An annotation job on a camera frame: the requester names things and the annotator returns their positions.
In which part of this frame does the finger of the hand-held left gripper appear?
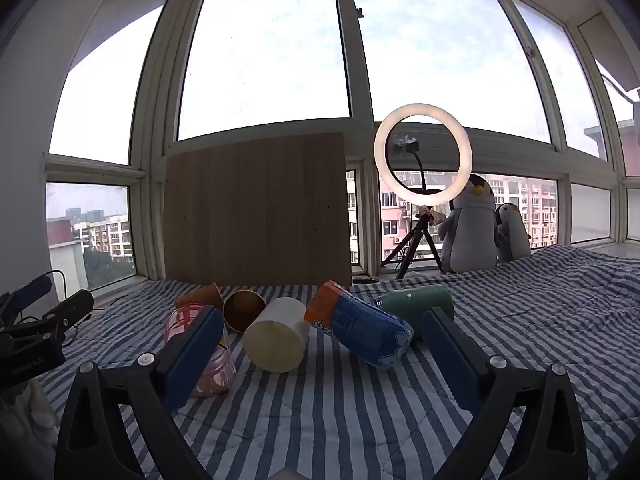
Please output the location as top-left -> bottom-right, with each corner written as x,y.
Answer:
15,289 -> 96,345
0,276 -> 54,317

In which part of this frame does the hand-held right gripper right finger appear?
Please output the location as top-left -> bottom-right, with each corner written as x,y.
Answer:
420,306 -> 590,480

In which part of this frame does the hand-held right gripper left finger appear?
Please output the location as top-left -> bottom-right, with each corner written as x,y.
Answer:
54,304 -> 226,480

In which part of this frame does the pink patterned cup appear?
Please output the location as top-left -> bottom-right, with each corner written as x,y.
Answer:
165,304 -> 237,399

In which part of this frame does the small orange cup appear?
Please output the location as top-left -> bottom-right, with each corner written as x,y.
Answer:
174,282 -> 224,312

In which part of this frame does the green cup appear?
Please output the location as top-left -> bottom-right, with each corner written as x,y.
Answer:
375,285 -> 455,332

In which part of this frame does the brown cup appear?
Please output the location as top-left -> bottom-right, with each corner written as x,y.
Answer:
222,289 -> 267,335

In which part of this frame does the cream white cup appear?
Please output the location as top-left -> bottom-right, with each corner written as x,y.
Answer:
243,297 -> 312,374

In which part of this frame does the blue and orange cup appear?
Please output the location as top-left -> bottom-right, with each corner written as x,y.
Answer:
305,280 -> 416,371

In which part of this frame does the white cloth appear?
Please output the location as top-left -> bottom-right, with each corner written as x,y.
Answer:
0,379 -> 57,466

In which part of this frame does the black tripod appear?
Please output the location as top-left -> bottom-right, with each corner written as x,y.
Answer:
381,204 -> 444,281

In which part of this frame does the large penguin plush toy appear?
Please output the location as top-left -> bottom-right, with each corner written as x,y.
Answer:
438,172 -> 501,275

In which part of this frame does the blue striped blanket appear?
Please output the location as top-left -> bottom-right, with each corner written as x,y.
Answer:
37,245 -> 640,480

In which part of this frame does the small penguin plush toy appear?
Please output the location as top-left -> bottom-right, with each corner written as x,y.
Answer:
495,203 -> 532,263

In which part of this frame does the wooden board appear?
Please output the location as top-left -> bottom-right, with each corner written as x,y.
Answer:
163,132 -> 353,287

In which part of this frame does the phone holder with gooseneck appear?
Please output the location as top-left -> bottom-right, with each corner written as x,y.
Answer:
392,135 -> 432,196

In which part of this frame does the black cable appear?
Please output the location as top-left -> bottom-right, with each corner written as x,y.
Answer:
45,270 -> 108,347

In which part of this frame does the ring light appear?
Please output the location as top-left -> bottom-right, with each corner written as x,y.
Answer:
374,103 -> 473,207

